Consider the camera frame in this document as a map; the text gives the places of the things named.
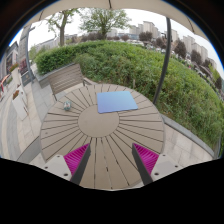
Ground dark curved umbrella pole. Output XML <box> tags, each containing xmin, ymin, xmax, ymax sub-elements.
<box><xmin>152</xmin><ymin>17</ymin><xmax>173</xmax><ymax>106</ymax></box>

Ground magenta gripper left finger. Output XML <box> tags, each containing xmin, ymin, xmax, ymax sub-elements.
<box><xmin>44</xmin><ymin>143</ymin><xmax>92</xmax><ymax>186</ymax></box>

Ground beige patio umbrella canopy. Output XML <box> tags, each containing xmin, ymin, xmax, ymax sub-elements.
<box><xmin>25</xmin><ymin>0</ymin><xmax>208</xmax><ymax>39</ymax></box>

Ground green hedge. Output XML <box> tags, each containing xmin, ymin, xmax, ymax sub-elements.
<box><xmin>35</xmin><ymin>41</ymin><xmax>224</xmax><ymax>148</ymax></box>

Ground small teal computer mouse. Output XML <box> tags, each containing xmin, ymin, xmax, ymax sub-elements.
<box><xmin>64</xmin><ymin>101</ymin><xmax>71</xmax><ymax>111</ymax></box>

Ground white planter box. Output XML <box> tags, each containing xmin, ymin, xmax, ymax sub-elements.
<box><xmin>12</xmin><ymin>89</ymin><xmax>28</xmax><ymax>120</ymax></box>

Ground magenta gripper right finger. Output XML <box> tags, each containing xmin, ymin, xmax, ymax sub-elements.
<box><xmin>131</xmin><ymin>142</ymin><xmax>184</xmax><ymax>187</ymax></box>

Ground grey wooden slat chair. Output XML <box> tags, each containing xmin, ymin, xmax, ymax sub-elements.
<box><xmin>48</xmin><ymin>63</ymin><xmax>94</xmax><ymax>99</ymax></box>

